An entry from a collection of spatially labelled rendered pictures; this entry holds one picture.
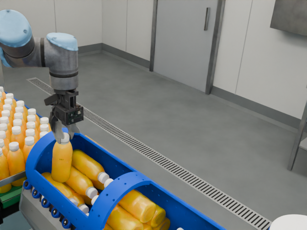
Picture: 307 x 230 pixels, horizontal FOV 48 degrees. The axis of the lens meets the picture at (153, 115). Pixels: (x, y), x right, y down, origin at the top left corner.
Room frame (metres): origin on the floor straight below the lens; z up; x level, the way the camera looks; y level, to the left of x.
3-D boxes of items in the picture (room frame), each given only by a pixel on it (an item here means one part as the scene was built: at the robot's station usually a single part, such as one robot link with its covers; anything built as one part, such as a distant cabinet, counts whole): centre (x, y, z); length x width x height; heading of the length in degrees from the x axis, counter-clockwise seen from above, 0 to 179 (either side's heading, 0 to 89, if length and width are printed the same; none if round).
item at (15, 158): (1.26, 0.60, 0.99); 0.07 x 0.07 x 0.19
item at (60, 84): (1.04, 0.29, 1.51); 0.10 x 0.09 x 0.05; 137
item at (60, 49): (1.04, 0.30, 1.59); 0.10 x 0.09 x 0.12; 104
